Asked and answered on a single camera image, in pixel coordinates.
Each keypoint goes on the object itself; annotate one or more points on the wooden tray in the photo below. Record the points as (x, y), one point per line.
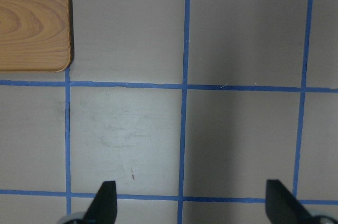
(36, 35)

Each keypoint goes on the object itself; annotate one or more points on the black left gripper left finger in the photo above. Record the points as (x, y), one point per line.
(103, 208)

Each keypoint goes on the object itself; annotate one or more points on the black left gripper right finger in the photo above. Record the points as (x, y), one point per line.
(281, 207)

